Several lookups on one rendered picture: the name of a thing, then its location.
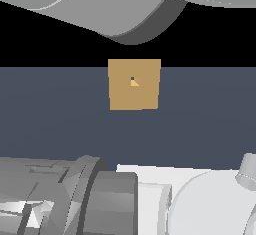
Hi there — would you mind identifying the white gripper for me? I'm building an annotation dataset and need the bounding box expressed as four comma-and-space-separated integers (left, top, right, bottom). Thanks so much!
116, 152, 256, 235

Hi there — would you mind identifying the tan box with hole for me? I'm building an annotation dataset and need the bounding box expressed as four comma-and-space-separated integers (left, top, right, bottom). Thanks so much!
107, 58, 162, 111

